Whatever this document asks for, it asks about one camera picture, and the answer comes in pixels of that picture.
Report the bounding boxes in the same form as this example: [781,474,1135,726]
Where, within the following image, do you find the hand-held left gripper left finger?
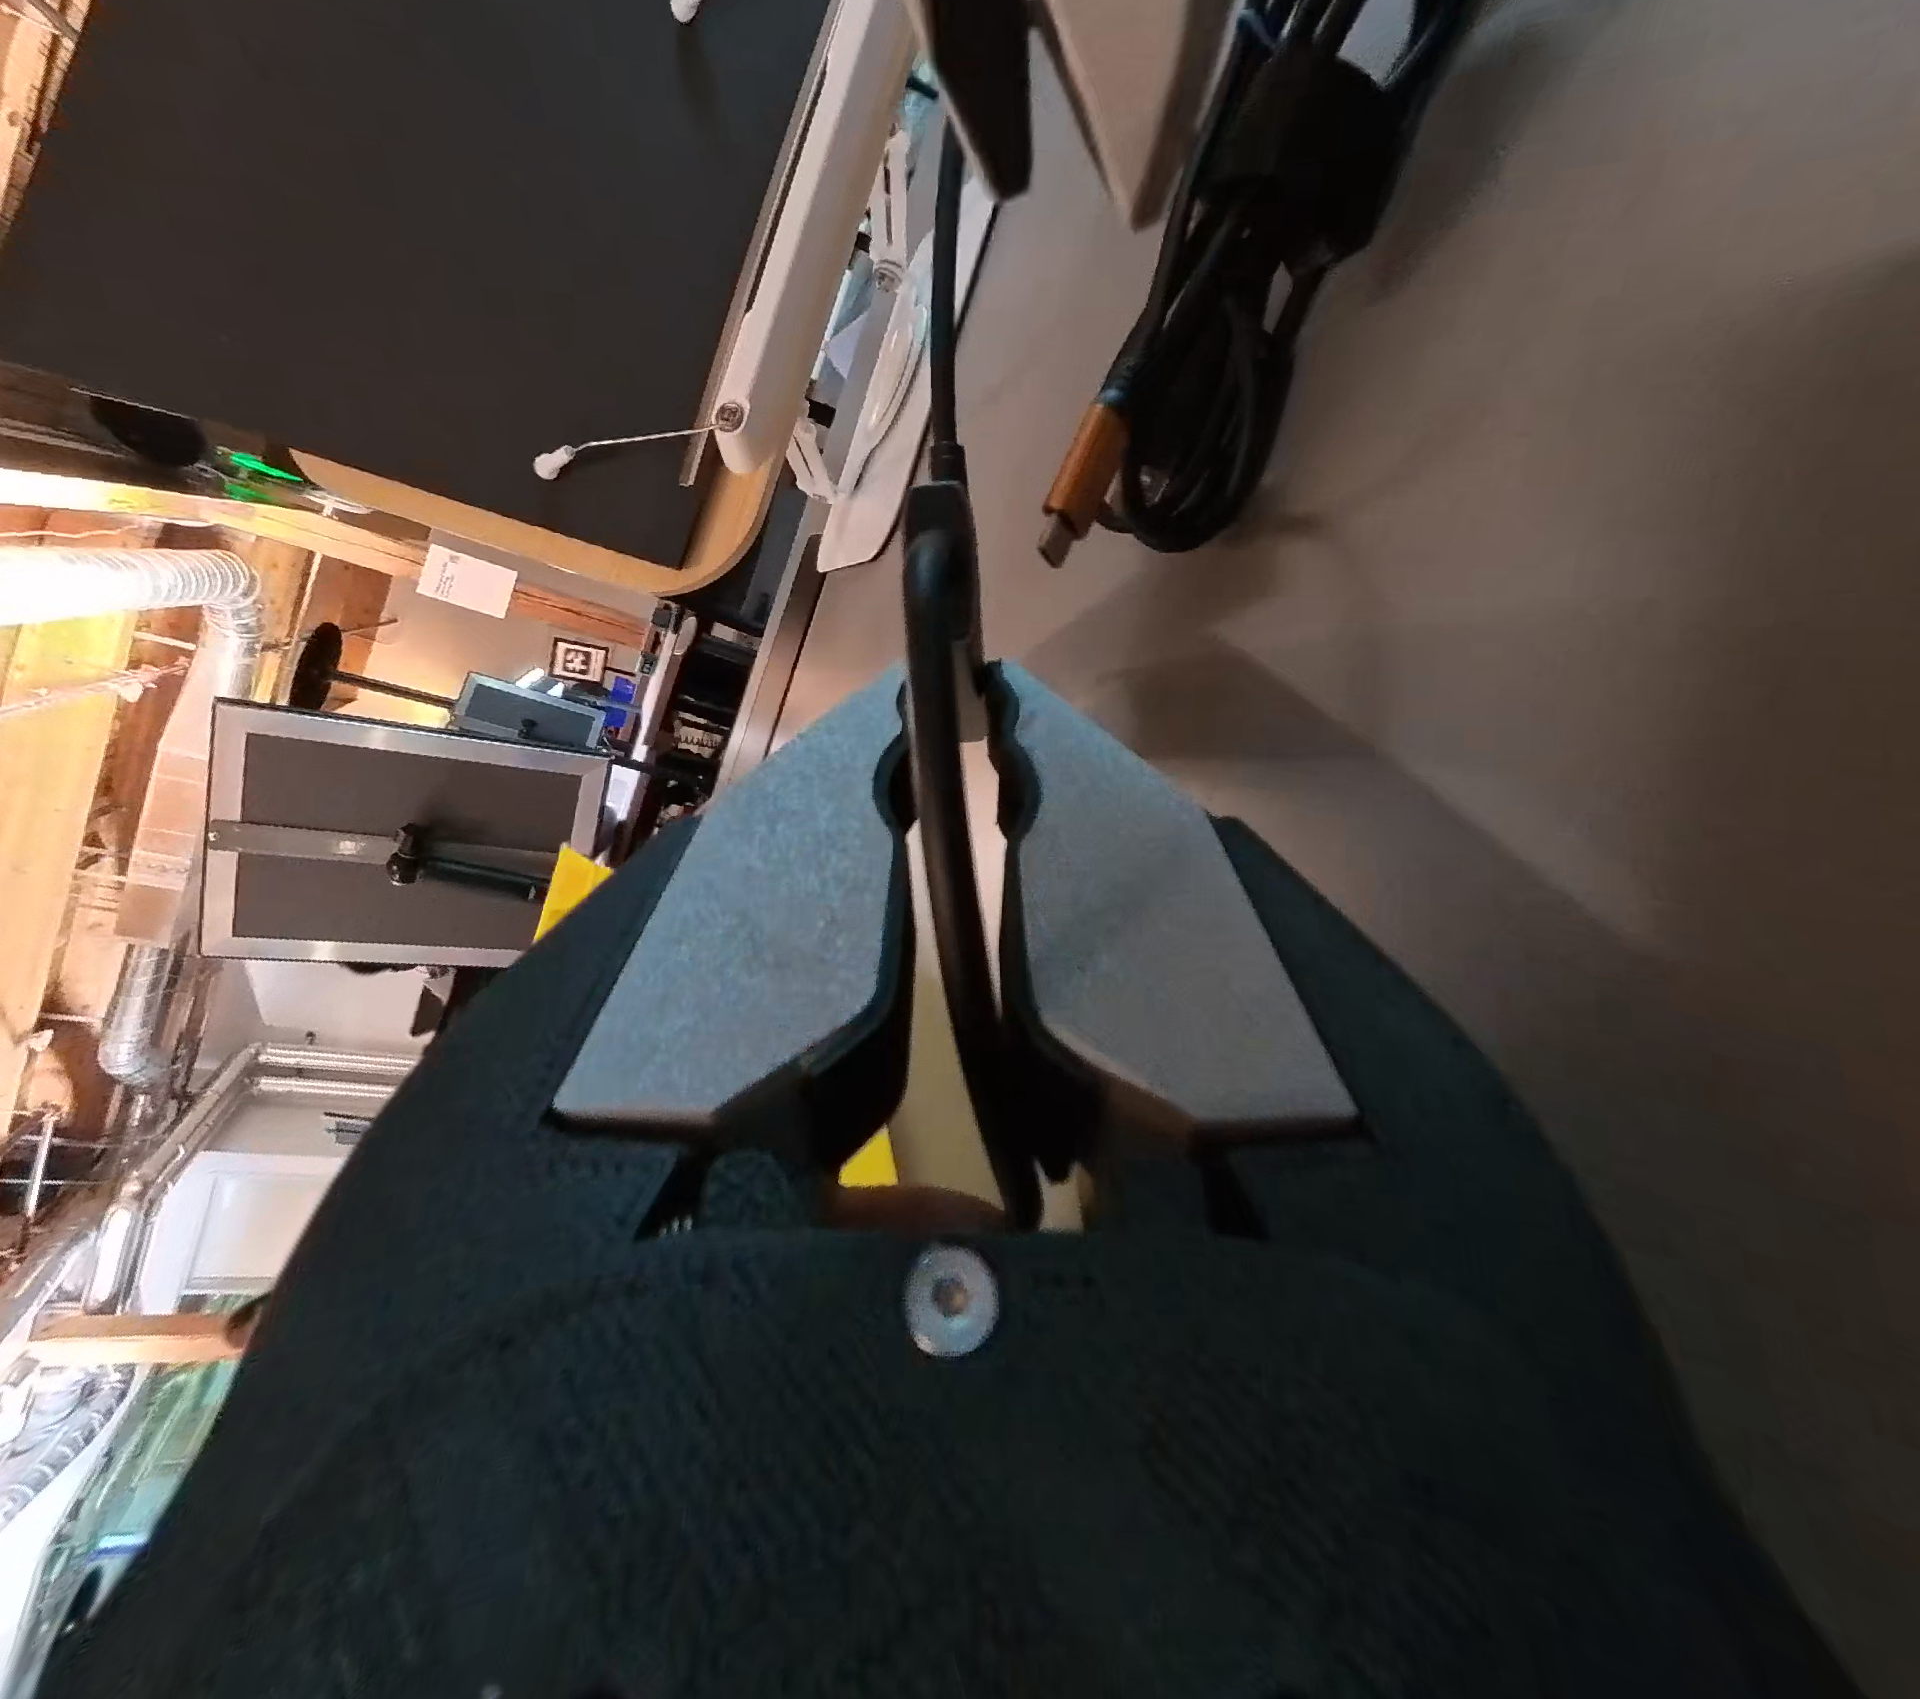
[549,662,920,1174]

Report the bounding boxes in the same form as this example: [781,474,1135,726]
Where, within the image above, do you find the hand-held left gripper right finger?
[983,658,1369,1174]

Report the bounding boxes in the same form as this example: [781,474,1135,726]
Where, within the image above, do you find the thick black cable with port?
[900,482,1053,1233]

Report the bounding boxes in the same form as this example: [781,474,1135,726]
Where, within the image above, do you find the black cable with orange plugs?
[923,0,1353,568]

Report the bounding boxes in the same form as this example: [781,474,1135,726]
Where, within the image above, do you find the yellow bin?
[536,842,621,944]

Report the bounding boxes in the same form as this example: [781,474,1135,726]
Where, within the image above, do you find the black clamp bar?
[383,830,559,898]

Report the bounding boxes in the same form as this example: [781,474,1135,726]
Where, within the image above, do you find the grey box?
[451,674,611,750]

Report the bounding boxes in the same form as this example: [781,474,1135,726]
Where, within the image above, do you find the grey flight case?
[194,698,618,970]

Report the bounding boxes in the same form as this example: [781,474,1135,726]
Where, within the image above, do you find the white paper sign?
[421,542,523,622]

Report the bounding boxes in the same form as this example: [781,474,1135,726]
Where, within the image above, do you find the black-faced wooden board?
[0,0,888,602]

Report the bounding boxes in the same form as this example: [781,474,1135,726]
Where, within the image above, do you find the bundled black cable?
[1107,0,1524,556]

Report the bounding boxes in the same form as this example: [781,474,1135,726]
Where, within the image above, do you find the silver ventilation duct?
[0,542,273,1102]

